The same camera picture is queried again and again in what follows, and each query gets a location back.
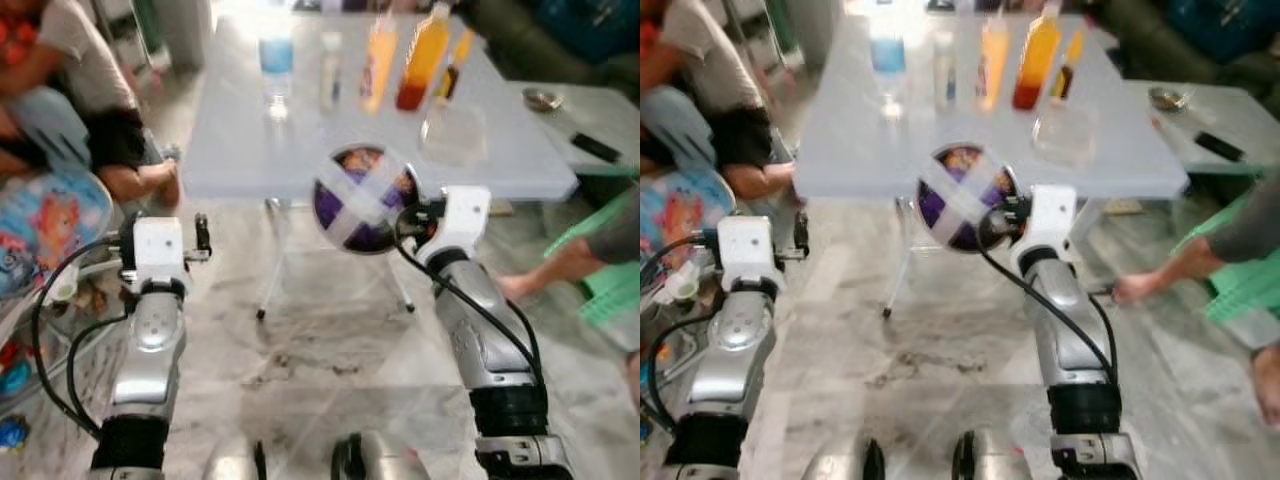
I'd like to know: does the grey side table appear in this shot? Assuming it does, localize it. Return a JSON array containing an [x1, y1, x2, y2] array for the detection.
[[518, 82, 641, 176], [1125, 80, 1280, 179]]

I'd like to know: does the silver robot left leg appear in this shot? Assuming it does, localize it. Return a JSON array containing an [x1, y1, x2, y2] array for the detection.
[[800, 432, 887, 480], [204, 432, 268, 480]]

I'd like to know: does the seated person in white shirt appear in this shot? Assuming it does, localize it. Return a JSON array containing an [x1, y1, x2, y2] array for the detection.
[[640, 0, 798, 203], [0, 0, 183, 209]]

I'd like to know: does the green plastic stool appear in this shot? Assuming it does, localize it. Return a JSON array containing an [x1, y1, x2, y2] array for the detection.
[[543, 190, 641, 328], [1175, 190, 1280, 323]]

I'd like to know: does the small clear bottle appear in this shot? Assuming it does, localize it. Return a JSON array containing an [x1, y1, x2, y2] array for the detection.
[[318, 30, 344, 114], [932, 30, 957, 112]]

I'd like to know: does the silver robot leg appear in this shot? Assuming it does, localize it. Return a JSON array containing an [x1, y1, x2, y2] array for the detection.
[[950, 430, 1032, 480], [330, 430, 432, 480], [204, 432, 268, 480], [800, 432, 887, 480]]

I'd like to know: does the colourful cartoon mat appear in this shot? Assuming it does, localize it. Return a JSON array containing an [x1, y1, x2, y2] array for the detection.
[[0, 170, 116, 301], [640, 168, 736, 291]]

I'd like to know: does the silver robot right leg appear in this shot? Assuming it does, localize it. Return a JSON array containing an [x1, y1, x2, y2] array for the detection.
[[330, 430, 432, 480], [950, 430, 1032, 480]]

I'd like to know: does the white folding table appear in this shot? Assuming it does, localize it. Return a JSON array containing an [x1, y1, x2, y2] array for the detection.
[[180, 8, 581, 321], [795, 8, 1191, 321]]

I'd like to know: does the blue cushion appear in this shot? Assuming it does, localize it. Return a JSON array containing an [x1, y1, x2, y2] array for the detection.
[[1165, 0, 1280, 63], [530, 0, 641, 63]]

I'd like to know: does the barefoot person in grey trousers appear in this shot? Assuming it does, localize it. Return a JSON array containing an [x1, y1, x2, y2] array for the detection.
[[1112, 195, 1280, 427], [495, 195, 641, 303]]

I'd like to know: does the blue label water bottle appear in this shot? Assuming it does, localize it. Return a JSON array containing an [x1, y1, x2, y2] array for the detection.
[[258, 8, 297, 123], [868, 8, 907, 123]]

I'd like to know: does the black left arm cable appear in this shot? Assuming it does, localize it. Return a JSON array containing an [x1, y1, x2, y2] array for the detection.
[[30, 235, 136, 437], [640, 232, 723, 433]]

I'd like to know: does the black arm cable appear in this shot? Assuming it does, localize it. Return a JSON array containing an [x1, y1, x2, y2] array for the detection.
[[393, 205, 546, 391], [978, 205, 1121, 387], [640, 232, 723, 433], [30, 235, 136, 437]]

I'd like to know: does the black phone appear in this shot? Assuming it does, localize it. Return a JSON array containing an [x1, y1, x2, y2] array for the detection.
[[1193, 130, 1247, 164], [570, 132, 623, 164]]

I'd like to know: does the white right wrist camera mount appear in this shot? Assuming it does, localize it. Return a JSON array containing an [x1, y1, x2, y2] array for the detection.
[[1018, 185, 1077, 263], [425, 187, 491, 263]]

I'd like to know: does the dark green sofa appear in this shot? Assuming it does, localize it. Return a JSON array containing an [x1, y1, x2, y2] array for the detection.
[[468, 0, 641, 89], [1085, 0, 1280, 89]]

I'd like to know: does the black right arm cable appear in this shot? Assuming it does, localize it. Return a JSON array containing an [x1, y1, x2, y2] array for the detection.
[[978, 205, 1121, 387], [393, 205, 546, 391]]

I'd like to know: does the round purple taped tin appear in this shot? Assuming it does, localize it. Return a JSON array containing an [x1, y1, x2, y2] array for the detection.
[[917, 143, 1021, 253], [312, 145, 421, 253]]

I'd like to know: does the orange juice bottle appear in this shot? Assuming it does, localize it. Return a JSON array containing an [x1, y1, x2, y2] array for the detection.
[[360, 14, 400, 114], [977, 14, 1012, 112]]

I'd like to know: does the clear plastic container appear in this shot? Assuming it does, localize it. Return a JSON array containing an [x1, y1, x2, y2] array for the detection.
[[1031, 100, 1102, 169], [419, 100, 491, 169]]

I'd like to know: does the large amber drink bottle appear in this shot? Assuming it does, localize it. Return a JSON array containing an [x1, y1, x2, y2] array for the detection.
[[395, 1, 452, 112], [1010, 1, 1064, 112]]

